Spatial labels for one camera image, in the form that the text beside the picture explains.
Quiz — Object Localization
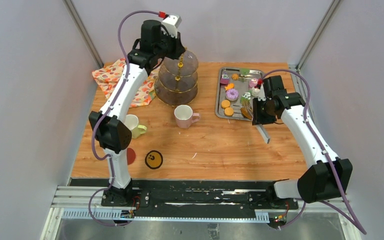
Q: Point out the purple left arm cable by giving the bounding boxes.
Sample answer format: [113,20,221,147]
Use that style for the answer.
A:
[87,10,168,227]

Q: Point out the white cup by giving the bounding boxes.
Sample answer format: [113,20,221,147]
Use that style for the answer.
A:
[123,114,148,139]

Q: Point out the floral orange cloth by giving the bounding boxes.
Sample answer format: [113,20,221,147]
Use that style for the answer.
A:
[92,58,160,108]

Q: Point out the orange round biscuit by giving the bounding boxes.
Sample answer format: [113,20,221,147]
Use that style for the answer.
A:
[220,99,231,109]
[224,107,235,117]

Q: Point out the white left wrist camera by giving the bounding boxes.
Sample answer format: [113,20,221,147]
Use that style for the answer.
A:
[161,14,182,39]

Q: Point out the magenta square cake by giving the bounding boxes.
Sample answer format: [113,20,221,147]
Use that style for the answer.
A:
[219,74,230,85]

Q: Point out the metal serving tray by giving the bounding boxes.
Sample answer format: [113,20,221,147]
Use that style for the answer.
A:
[215,67,264,121]

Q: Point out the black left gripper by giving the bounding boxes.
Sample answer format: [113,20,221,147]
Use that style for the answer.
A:
[154,29,186,61]

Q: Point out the long metal tongs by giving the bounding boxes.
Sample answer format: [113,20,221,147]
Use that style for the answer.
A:
[241,99,271,145]

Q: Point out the aluminium frame post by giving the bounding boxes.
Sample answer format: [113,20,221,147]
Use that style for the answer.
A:
[62,0,104,68]
[295,0,343,71]

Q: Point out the green square cake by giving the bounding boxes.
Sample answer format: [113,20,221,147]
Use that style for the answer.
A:
[240,91,252,105]

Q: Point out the pink mug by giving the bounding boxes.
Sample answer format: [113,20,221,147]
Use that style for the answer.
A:
[174,104,201,129]

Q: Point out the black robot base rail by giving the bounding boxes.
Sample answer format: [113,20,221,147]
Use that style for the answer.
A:
[69,178,299,222]

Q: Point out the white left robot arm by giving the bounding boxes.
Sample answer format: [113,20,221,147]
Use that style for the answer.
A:
[88,15,186,207]

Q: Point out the brown bread roll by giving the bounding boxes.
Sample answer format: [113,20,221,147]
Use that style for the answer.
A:
[240,107,253,121]

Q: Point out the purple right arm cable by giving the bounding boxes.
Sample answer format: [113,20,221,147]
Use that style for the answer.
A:
[256,68,367,235]

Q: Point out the red round coaster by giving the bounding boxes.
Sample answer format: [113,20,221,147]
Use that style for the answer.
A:
[126,148,136,165]

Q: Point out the small orange flower cookie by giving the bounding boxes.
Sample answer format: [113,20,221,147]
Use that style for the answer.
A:
[231,73,240,81]

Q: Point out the purple frosted donut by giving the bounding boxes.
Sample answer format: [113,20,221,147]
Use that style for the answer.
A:
[225,88,239,101]

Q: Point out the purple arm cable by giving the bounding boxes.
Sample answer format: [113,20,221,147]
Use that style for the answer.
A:
[87,10,168,227]
[256,68,367,235]

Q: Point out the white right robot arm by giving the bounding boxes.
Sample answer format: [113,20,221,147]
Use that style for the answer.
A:
[252,75,353,209]

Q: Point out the aluminium frame post right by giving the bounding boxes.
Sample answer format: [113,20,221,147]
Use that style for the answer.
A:
[295,0,343,71]

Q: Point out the white slotted cable duct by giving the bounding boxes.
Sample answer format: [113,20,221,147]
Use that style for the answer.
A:
[62,208,271,223]

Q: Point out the aluminium frame post left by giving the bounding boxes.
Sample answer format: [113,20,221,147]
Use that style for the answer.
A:
[62,0,104,68]

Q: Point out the white cream cupcake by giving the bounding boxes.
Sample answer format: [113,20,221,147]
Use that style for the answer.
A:
[250,87,261,97]

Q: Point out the three-tier glass cake stand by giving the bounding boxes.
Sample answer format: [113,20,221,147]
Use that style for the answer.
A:
[154,49,199,106]

